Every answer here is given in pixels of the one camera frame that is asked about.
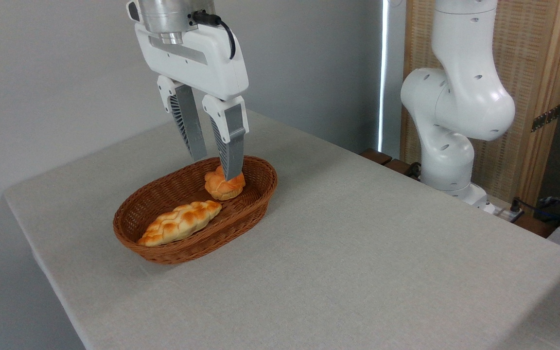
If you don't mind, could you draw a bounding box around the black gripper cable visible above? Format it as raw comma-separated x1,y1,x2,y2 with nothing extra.
190,11,237,60

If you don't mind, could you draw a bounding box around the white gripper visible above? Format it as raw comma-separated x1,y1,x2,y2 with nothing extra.
134,21,250,181

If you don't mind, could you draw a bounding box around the metal screen hinge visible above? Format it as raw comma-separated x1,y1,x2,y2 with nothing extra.
531,104,560,133

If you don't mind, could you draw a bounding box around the long braided bread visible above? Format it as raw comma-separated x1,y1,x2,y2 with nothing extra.
137,200,223,247

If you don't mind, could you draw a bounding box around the dark wooden block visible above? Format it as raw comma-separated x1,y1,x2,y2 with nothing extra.
359,148,393,166
383,158,420,179

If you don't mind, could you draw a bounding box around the round golden bread roll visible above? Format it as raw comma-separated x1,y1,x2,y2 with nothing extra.
204,165,246,201

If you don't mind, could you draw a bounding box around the grey tablecloth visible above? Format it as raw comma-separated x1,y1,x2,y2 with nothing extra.
4,109,560,350

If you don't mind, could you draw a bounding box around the white power strip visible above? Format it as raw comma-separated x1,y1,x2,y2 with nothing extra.
490,203,525,224

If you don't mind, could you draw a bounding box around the brown wicker basket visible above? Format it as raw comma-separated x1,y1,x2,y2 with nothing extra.
113,156,278,265

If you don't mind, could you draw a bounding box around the wooden woven screen panel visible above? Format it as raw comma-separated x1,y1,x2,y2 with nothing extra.
401,0,560,210

